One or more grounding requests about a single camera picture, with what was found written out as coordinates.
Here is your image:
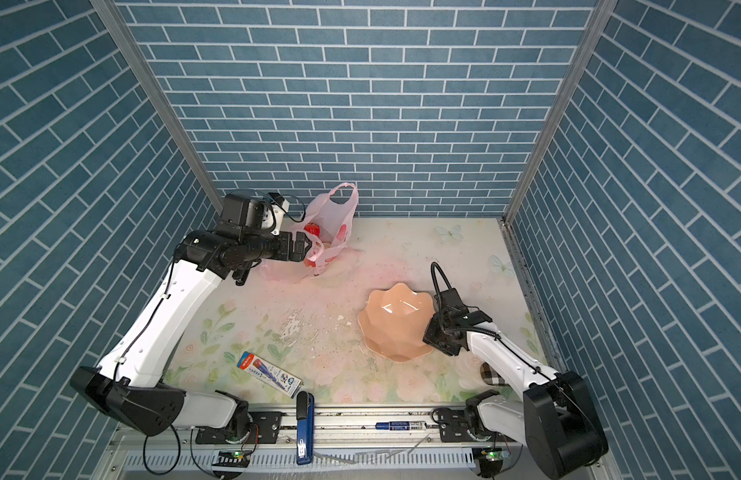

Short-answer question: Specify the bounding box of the pink plastic bag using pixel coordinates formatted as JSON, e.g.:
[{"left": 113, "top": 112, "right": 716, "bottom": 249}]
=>
[{"left": 262, "top": 183, "right": 360, "bottom": 283}]

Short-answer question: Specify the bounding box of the blue stapler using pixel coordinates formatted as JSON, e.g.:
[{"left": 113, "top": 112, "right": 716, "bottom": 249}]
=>
[{"left": 296, "top": 391, "right": 316, "bottom": 465}]

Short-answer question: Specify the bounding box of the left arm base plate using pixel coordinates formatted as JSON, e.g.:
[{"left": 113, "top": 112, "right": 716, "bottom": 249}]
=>
[{"left": 194, "top": 411, "right": 284, "bottom": 445}]

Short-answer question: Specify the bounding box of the aluminium front rail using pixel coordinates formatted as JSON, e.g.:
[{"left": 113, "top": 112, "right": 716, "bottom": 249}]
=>
[{"left": 110, "top": 406, "right": 519, "bottom": 448}]

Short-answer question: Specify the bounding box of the blue marker pen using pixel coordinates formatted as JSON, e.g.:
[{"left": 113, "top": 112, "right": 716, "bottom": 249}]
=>
[{"left": 374, "top": 421, "right": 427, "bottom": 431}]

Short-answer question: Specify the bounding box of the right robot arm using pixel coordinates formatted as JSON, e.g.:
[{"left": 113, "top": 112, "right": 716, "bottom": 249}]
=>
[{"left": 423, "top": 288, "right": 609, "bottom": 479}]

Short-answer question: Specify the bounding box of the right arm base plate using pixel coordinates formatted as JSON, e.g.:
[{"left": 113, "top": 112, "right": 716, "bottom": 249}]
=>
[{"left": 430, "top": 407, "right": 485, "bottom": 443}]

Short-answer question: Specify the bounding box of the plaid glasses case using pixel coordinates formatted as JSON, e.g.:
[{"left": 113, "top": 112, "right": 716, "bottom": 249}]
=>
[{"left": 480, "top": 362, "right": 508, "bottom": 387}]

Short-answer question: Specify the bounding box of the peach scalloped bowl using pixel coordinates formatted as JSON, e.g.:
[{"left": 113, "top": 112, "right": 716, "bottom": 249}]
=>
[{"left": 358, "top": 283, "right": 434, "bottom": 363}]

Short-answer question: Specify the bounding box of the toothpaste box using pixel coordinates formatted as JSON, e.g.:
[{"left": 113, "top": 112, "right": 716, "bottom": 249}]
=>
[{"left": 238, "top": 351, "right": 302, "bottom": 398}]

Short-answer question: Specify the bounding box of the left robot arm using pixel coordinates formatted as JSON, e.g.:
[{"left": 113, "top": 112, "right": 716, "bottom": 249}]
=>
[{"left": 70, "top": 231, "right": 312, "bottom": 443}]

